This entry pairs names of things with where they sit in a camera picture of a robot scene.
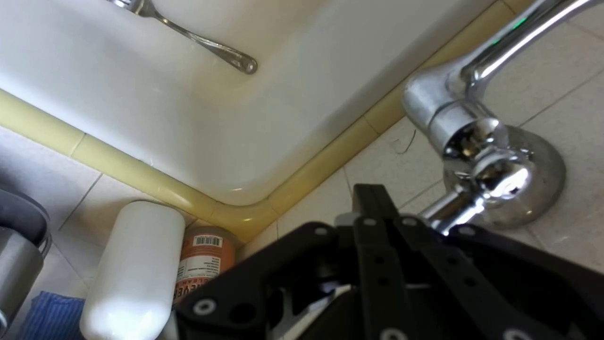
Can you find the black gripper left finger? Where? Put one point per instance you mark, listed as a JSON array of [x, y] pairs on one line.
[[283, 284]]

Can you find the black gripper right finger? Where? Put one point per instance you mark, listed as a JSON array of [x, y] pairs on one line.
[[497, 284]]

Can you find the orange label bottle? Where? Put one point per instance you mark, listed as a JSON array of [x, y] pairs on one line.
[[204, 258]]

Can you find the white soap dispenser bottle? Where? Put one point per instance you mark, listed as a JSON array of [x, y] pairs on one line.
[[134, 271]]

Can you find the white ceramic sink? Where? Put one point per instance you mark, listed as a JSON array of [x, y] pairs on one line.
[[219, 107]]

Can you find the blue cloth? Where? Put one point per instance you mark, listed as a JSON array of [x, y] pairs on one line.
[[53, 318]]

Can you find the metal fork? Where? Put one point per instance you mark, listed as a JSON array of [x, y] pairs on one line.
[[189, 35]]

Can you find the grey rounded object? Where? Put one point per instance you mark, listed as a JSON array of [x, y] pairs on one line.
[[19, 252]]

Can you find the chrome wall faucet body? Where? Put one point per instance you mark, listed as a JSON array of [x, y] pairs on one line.
[[497, 171]]

